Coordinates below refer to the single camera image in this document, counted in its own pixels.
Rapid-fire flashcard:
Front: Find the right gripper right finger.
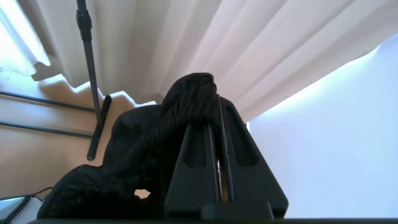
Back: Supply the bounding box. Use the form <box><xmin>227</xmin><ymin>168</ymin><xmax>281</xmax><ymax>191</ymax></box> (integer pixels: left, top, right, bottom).
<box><xmin>219</xmin><ymin>96</ymin><xmax>289</xmax><ymax>219</ymax></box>

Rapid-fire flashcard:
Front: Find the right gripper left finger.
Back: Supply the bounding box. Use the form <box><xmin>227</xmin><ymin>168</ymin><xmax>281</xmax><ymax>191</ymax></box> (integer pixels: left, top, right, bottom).
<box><xmin>164</xmin><ymin>123</ymin><xmax>222</xmax><ymax>219</ymax></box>

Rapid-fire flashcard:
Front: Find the black clothes rack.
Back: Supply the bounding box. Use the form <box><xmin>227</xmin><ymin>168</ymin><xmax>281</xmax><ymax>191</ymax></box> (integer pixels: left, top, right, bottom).
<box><xmin>0</xmin><ymin>0</ymin><xmax>113</xmax><ymax>162</ymax></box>

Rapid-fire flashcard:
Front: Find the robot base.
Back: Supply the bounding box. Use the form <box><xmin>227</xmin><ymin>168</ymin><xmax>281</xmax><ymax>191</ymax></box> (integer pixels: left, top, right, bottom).
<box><xmin>0</xmin><ymin>186</ymin><xmax>54</xmax><ymax>224</ymax></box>

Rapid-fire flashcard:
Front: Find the black garment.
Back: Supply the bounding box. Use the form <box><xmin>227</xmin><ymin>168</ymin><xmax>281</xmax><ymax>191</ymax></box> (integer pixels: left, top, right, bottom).
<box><xmin>36</xmin><ymin>72</ymin><xmax>222</xmax><ymax>220</ymax></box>

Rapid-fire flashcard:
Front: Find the beige curtain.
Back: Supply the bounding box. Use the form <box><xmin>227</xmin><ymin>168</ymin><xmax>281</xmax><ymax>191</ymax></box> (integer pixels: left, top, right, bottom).
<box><xmin>18</xmin><ymin>0</ymin><xmax>398</xmax><ymax>123</ymax></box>

